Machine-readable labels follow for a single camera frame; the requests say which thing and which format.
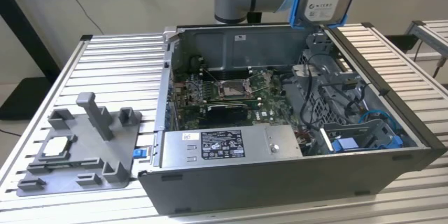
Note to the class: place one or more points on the hard disk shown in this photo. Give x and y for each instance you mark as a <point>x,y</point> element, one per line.
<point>326,1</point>

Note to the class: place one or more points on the black RAM slot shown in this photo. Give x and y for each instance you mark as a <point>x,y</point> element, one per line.
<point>227,70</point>
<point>231,101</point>

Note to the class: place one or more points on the grey plastic parts rack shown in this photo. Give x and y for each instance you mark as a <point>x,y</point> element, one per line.
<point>91,153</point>

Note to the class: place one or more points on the thin metal locking lever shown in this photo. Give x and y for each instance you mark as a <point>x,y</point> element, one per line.
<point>212,75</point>

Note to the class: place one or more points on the blue carrier inside disk bay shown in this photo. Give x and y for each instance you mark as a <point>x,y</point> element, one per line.
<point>344,145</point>

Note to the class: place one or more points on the silver CPU chip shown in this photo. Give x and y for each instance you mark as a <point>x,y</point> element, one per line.
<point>56,147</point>

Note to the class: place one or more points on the silver power supply unit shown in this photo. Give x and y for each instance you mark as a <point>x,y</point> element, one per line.
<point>252,142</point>

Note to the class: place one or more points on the black box behind table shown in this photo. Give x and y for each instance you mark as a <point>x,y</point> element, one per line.
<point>400,43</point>

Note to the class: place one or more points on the green motherboard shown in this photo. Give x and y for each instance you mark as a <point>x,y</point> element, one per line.
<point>272,108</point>

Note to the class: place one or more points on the blue plastic case latch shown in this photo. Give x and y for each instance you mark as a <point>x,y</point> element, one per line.
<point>140,153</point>

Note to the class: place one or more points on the grey metal disk bay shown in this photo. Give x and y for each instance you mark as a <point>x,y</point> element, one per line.
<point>371,129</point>

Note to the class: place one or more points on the CPU socket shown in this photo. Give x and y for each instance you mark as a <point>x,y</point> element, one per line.
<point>231,91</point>

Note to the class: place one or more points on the black stand with base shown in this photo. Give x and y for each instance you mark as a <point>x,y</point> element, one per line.
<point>20,98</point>

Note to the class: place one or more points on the aluminium slat side table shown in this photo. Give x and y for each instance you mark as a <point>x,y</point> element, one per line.
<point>432,31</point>

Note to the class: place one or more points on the grey perforated drive cage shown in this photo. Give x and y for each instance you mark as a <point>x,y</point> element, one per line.
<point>332,95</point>

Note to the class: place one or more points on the dark grey open PC case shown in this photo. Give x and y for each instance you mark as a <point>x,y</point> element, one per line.
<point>244,190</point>

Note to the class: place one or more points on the black graphics card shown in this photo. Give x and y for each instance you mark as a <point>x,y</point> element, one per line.
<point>227,113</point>

